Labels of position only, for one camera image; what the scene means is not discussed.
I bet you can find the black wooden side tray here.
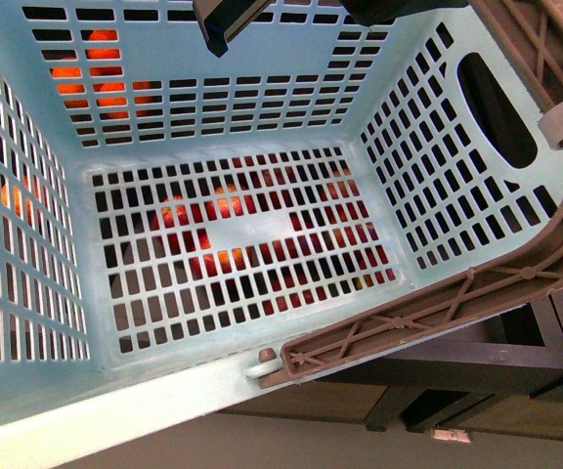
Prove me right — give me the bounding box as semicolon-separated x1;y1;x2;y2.
401;290;563;441

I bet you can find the light blue plastic basket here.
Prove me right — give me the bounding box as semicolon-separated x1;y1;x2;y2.
0;1;563;468

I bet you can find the black wooden apple tray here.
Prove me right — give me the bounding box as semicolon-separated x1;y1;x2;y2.
226;297;563;433

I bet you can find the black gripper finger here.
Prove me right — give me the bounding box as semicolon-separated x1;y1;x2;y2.
193;0;271;58

